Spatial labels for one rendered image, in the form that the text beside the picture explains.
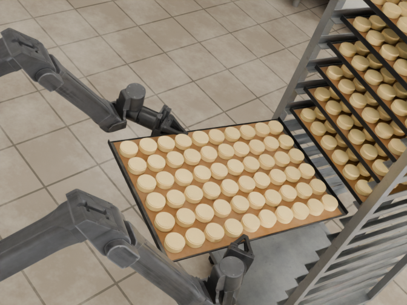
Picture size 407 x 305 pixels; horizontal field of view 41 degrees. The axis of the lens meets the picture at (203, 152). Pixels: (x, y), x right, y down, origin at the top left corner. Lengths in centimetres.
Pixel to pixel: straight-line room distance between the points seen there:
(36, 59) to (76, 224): 45
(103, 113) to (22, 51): 39
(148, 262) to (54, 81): 47
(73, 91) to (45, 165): 143
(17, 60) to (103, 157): 170
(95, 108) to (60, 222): 61
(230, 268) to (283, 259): 133
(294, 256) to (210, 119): 105
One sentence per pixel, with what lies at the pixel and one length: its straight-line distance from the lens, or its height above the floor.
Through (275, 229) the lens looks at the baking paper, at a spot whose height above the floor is 102.
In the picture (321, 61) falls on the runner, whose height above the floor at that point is 124.
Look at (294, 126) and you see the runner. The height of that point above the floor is 95.
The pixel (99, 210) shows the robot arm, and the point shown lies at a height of 136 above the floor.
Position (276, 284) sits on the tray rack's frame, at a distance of 250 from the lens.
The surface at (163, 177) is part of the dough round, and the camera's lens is 146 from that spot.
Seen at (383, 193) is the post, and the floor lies 115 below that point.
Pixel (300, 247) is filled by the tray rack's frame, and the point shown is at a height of 15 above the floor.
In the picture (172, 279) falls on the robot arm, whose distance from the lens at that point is 116.
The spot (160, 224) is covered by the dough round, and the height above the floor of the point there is 106.
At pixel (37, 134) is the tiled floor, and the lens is 294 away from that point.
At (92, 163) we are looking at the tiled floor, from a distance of 284.
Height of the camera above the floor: 215
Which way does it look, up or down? 45 degrees down
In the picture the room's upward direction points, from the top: 21 degrees clockwise
